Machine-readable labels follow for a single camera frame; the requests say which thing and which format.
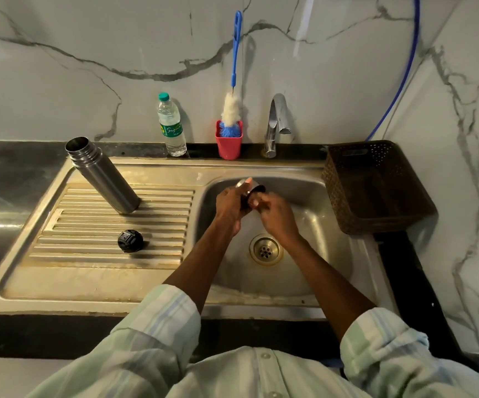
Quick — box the steel flask cup lid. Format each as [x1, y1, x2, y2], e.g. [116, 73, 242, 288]
[236, 177, 267, 210]

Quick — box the person's right hand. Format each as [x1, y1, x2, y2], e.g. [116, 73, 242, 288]
[249, 192, 301, 246]

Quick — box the striped light green shirt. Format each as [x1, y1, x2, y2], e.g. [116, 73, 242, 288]
[26, 284, 479, 398]

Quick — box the red plastic holder cup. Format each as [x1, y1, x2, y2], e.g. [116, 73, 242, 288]
[215, 120, 243, 161]

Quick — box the person's right forearm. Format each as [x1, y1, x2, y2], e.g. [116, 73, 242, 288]
[283, 235, 377, 342]

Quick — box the stainless steel sink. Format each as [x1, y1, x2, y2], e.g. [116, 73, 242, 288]
[0, 156, 400, 320]

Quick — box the blue handled bottle brush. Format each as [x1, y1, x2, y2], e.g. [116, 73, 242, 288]
[219, 11, 243, 138]

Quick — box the black flask stopper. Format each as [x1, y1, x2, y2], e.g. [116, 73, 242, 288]
[118, 229, 145, 253]

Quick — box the person's left forearm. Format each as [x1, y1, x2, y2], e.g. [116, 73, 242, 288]
[163, 219, 240, 313]

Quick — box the brown woven plastic basket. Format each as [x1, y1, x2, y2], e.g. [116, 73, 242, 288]
[322, 140, 438, 235]

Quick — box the chrome sink faucet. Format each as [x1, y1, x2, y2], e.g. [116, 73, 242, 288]
[264, 93, 292, 159]

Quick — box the brass sink drain strainer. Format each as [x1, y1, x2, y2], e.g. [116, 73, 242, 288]
[249, 234, 284, 267]

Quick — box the blue water hose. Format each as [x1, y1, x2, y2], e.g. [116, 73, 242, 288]
[365, 0, 421, 142]

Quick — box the stainless steel flask body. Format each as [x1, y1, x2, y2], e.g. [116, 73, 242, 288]
[65, 137, 141, 215]

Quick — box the clear plastic water bottle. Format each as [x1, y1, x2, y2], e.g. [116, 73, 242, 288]
[157, 92, 187, 158]

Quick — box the person's left hand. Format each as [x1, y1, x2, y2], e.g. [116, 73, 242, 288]
[214, 177, 253, 237]

